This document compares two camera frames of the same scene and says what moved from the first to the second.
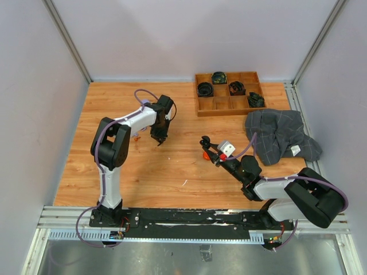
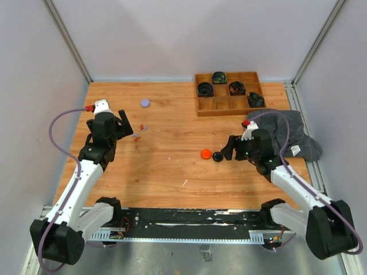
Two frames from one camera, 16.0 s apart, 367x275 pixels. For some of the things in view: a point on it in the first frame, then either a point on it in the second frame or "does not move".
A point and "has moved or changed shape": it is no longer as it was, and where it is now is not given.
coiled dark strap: [256, 100] does not move
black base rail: [222, 224] does not move
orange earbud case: [205, 155] does not move
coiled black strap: [205, 89] does not move
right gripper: [213, 156] → [234, 142]
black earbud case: [205, 142] has moved or changed shape
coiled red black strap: [237, 88] does not move
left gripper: [161, 135] → [124, 129]
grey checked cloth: [280, 133] does not move
